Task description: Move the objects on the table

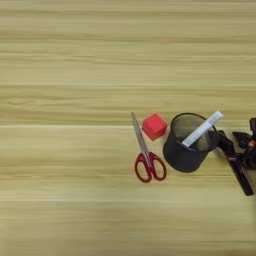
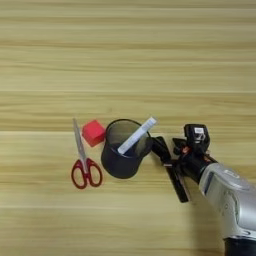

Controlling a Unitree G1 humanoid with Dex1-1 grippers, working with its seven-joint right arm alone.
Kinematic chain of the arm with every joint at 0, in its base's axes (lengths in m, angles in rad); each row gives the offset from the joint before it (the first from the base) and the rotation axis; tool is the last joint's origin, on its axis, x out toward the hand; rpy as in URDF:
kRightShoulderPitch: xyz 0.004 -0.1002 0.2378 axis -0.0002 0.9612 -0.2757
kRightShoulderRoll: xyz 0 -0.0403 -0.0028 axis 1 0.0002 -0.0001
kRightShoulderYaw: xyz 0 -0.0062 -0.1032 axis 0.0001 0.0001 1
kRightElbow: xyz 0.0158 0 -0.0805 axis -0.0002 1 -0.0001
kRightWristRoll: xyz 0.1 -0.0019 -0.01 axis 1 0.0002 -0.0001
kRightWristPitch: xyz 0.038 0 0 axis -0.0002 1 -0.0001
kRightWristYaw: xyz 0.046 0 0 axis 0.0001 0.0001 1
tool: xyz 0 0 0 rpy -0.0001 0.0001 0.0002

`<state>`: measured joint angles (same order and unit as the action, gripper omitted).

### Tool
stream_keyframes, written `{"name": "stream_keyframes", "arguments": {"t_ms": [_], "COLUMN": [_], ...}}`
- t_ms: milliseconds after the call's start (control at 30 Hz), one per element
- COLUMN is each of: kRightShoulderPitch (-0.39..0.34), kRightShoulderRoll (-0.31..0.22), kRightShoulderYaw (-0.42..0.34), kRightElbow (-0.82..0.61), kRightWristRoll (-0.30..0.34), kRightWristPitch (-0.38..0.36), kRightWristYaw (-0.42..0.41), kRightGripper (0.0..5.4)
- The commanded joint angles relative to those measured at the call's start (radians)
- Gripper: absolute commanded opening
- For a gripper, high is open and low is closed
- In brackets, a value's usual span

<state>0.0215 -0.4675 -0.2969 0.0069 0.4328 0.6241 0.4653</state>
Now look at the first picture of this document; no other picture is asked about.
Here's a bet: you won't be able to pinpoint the red cube block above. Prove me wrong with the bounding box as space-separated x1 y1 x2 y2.
141 113 169 142

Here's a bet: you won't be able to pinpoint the black marker with label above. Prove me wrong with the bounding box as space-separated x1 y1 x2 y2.
217 130 255 197

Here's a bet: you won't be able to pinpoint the black mesh pen cup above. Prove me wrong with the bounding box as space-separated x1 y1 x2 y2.
162 112 221 174

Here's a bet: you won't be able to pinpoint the white marker with black cap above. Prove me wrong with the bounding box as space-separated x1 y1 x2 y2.
181 110 225 148

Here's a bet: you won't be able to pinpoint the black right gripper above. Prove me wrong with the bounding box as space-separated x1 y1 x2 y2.
227 131 256 172

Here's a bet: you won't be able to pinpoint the red-handled scissors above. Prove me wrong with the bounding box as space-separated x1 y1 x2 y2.
130 111 168 184

